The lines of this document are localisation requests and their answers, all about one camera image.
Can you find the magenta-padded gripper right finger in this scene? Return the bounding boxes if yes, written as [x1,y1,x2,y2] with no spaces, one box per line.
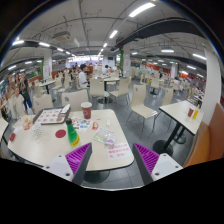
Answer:
[132,142,184,186]

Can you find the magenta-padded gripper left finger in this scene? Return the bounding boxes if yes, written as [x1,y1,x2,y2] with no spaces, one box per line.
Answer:
[43,142,93,186]

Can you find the green drink bottle black cap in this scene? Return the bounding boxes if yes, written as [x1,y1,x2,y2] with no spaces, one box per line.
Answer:
[65,117,81,148]

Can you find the flat round red coaster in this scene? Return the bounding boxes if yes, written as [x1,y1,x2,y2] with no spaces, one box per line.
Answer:
[54,129,67,139]

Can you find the colourful printed leaflet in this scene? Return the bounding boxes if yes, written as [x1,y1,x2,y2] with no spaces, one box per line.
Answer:
[71,116,93,133]

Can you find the orange bench seat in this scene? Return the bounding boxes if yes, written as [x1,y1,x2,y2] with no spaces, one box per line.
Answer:
[183,103,224,168]

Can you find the pink table notice sticker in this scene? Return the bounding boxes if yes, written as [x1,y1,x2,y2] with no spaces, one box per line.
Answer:
[106,142,134,160]

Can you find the printed paper tray liner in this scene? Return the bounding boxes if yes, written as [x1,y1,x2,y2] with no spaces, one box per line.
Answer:
[35,108,64,124]

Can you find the dark brown food tray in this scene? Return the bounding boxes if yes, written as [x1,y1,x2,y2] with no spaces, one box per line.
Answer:
[32,106,72,126]

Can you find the white square dining table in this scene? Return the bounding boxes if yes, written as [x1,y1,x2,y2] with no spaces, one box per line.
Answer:
[152,99,205,157]

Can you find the clear plastic bag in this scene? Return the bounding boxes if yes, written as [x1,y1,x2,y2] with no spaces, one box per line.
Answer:
[92,127,118,148]

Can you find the crumpled white napkin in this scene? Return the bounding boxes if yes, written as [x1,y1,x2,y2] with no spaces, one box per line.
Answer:
[60,103,72,114]

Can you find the red paper cup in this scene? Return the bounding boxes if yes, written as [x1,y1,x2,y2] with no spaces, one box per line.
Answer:
[80,101,93,120]

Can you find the group of beige chairs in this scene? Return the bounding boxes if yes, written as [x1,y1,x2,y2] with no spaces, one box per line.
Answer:
[31,68,204,108]

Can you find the ceiling air conditioner unit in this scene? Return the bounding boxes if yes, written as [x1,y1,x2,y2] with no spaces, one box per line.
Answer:
[51,30,72,44]

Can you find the ceiling light strips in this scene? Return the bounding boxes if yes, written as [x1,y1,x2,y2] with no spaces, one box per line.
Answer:
[0,2,214,84]

